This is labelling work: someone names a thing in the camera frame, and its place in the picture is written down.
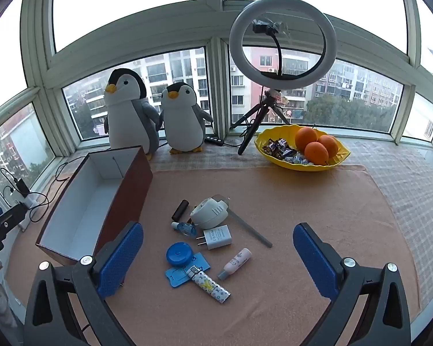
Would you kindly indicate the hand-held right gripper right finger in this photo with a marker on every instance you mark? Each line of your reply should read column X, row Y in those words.
column 314, row 256

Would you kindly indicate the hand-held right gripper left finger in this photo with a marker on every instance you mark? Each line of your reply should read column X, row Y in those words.
column 122, row 256

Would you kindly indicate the blue phone stand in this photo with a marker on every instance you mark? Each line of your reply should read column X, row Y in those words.
column 173, row 277

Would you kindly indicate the round blue tape measure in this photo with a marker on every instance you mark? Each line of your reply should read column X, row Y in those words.
column 178, row 256

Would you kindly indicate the brown cardboard box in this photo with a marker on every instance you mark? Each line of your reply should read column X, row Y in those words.
column 126, row 194

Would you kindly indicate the small blue bottle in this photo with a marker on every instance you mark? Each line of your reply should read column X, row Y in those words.
column 186, row 229

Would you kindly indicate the metal spoon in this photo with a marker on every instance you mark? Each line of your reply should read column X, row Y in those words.
column 249, row 229

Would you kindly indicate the black cylinder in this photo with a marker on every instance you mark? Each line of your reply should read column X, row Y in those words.
column 180, row 209

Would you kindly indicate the small pink white bottle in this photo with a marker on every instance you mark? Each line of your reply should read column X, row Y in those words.
column 236, row 261

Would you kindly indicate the patterned lighter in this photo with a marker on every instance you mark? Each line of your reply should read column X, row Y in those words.
column 211, row 286

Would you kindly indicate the white plug-in night light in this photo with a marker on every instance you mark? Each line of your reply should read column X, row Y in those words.
column 207, row 216

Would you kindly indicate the white charger plug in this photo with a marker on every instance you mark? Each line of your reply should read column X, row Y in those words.
column 218, row 238

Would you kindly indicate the black power adapter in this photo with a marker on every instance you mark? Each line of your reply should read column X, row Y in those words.
column 21, row 185

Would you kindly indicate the white power strip with adapters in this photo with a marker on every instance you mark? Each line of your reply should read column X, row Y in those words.
column 59, row 171

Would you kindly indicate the orange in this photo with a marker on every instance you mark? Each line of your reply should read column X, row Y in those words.
column 305, row 137
column 315, row 153
column 330, row 144

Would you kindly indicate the yellow leaf-shaped bowl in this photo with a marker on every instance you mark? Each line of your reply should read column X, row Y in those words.
column 341, row 151

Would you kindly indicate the checked beige cloth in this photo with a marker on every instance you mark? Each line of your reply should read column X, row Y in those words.
column 400, row 187

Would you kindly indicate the pile of wrapped candies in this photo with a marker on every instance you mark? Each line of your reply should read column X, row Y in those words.
column 278, row 147

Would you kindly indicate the large plush penguin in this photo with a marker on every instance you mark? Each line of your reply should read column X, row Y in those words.
column 126, row 122

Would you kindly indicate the black tripod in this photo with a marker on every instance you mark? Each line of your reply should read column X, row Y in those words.
column 250, row 129

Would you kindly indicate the small plush penguin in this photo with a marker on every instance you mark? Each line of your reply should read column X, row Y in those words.
column 182, row 122

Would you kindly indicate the black inline remote control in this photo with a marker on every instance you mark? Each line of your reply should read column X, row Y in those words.
column 214, row 141

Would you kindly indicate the black gooseneck phone clamp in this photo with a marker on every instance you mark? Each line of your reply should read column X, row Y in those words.
column 279, row 54

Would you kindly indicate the white window frame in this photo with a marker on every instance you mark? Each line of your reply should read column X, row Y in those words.
column 209, row 14

